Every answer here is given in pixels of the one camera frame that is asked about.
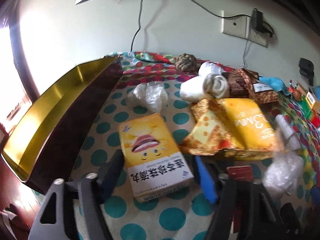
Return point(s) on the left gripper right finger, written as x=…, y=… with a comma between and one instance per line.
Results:
x=206, y=181

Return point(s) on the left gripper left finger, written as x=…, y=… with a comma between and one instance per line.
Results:
x=109, y=174

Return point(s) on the red cigarette box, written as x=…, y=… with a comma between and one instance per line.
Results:
x=241, y=173

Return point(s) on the yellow medicine box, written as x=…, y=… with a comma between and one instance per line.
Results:
x=153, y=161

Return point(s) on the yellow cheese snack bag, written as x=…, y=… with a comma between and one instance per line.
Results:
x=231, y=129

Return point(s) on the clear plastic bag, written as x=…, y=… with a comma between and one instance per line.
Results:
x=281, y=177
x=151, y=95

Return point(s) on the white sock front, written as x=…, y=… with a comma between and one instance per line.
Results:
x=192, y=90

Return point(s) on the white sock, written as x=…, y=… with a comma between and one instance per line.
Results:
x=209, y=68
x=192, y=90

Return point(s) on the white sock back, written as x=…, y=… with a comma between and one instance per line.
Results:
x=209, y=68

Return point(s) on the beige sock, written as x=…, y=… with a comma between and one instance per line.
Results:
x=216, y=86

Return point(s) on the gold interior tin box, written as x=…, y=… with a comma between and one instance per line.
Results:
x=46, y=142

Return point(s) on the polka dot tablecloth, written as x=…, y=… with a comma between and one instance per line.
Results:
x=184, y=214

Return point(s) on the brown snack bag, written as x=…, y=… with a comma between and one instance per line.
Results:
x=244, y=83

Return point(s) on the blue cloth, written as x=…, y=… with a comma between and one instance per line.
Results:
x=276, y=84

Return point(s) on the green red medicine box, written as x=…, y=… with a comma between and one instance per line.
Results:
x=309, y=113

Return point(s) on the orange small medicine box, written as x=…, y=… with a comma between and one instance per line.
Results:
x=313, y=102

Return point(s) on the white power socket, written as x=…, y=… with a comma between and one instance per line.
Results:
x=257, y=37

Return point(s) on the black power adapter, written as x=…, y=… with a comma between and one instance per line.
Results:
x=257, y=20

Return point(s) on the black clamp mount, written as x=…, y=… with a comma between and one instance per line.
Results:
x=306, y=69

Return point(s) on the white wall plate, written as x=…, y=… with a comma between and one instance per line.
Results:
x=236, y=26

